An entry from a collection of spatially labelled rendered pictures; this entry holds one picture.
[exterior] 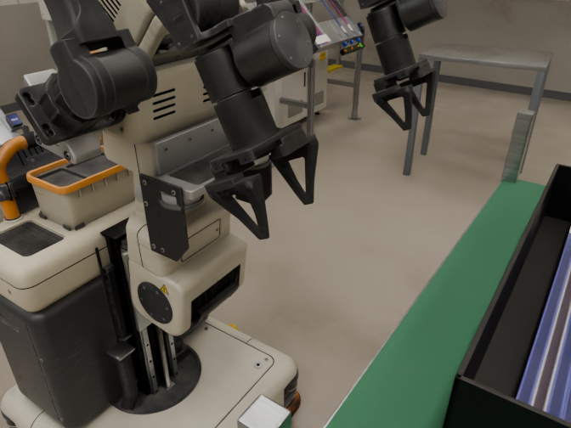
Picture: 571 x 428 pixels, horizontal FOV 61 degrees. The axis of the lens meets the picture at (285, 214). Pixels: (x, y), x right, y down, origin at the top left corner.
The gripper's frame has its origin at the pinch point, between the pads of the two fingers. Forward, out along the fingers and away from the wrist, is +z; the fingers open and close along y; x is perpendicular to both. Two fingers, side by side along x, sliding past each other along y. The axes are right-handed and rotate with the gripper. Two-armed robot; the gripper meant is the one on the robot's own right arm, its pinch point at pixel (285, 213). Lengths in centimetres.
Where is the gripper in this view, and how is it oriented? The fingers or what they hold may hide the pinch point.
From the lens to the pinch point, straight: 57.2
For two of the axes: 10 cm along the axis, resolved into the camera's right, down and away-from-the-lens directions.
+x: -7.5, 1.4, 6.5
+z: 3.7, 9.0, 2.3
